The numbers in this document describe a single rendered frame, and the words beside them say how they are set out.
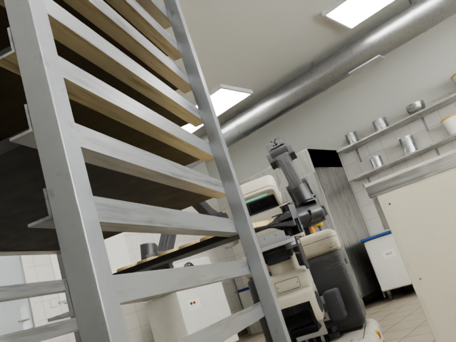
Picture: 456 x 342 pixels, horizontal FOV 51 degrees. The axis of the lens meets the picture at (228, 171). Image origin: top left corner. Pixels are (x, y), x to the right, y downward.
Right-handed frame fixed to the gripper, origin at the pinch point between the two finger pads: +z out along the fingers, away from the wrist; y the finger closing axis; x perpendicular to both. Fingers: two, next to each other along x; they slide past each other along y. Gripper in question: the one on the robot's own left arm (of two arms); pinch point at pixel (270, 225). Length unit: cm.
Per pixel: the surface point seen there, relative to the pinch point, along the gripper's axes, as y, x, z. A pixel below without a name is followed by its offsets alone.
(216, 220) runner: -2, -44, 40
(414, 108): -95, 236, -412
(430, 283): 39, 9, -67
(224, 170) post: -12.7, -35.6, 30.6
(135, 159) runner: -11, -63, 60
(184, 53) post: -43, -34, 30
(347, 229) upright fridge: 15, 332, -329
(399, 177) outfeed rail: -4, 7, -72
